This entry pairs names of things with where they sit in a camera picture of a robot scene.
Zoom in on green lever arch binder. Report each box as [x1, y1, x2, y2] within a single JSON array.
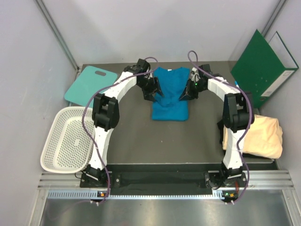
[[231, 30, 299, 108]]

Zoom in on black t shirt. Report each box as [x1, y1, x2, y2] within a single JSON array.
[[217, 120, 281, 159]]

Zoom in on aluminium frame rail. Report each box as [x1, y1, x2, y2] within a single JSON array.
[[34, 0, 79, 71]]

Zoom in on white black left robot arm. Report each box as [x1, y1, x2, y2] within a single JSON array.
[[82, 57, 163, 187]]

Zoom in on cream t shirt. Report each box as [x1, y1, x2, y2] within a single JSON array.
[[222, 114, 284, 159]]

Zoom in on blue t shirt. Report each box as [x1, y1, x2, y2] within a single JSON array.
[[151, 67, 190, 121]]

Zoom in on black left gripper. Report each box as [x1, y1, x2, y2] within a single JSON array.
[[136, 76, 164, 102]]

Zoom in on grey slotted cable duct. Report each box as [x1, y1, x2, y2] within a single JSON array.
[[47, 189, 238, 200]]

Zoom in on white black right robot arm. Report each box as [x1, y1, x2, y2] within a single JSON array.
[[179, 64, 254, 187]]

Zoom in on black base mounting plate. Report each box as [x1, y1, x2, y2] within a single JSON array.
[[79, 170, 247, 195]]

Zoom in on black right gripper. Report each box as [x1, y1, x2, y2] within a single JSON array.
[[179, 79, 207, 101]]

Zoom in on teal cutting board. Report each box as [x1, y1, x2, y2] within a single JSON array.
[[64, 65, 118, 106]]

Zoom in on white perforated plastic basket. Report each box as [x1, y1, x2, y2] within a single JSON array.
[[40, 106, 95, 174]]

